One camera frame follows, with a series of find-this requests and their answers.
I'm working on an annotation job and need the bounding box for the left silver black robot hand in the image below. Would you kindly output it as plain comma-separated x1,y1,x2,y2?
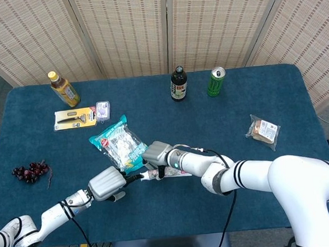
86,164,146,204

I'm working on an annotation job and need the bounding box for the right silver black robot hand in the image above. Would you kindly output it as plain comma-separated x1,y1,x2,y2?
140,139,176,182

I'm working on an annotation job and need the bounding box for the white floral toothpaste tube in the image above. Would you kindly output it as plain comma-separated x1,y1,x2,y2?
139,166,193,182

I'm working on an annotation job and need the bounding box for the sandwich packet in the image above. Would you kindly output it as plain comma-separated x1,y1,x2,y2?
243,112,283,153

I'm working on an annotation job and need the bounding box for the teal clear plastic bag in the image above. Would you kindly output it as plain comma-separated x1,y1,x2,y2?
87,112,152,176

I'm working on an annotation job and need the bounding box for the blue felt table cloth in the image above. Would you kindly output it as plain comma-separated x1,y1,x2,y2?
0,60,329,247

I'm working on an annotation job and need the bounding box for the small purple clear box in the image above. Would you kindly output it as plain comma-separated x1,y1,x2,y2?
94,100,113,124

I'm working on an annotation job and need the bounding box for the dark glass drink bottle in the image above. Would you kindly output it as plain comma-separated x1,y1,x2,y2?
168,65,189,103

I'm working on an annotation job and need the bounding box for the yellow razor blister pack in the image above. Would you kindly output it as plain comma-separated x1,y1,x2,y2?
52,106,99,132

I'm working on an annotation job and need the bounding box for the dark red grape bunch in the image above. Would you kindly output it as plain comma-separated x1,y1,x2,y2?
11,158,55,192

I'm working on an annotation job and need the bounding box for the green energy drink can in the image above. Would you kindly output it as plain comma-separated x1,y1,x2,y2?
204,65,228,98

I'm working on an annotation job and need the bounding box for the yellow-capped tea bottle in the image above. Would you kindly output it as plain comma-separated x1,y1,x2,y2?
47,69,82,109

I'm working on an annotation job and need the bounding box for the woven bamboo screen panel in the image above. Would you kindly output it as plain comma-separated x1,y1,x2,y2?
164,0,287,74
66,0,173,82
240,0,329,120
0,0,103,88

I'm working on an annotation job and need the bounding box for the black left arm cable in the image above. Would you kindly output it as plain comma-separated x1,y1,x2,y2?
58,197,106,247

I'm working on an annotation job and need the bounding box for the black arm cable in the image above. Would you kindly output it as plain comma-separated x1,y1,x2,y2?
173,140,242,247
58,197,106,247

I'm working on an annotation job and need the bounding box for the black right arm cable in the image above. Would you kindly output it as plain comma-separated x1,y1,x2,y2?
173,140,242,247

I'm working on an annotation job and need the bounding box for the black looped floor cable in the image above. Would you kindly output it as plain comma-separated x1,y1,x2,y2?
286,235,300,247

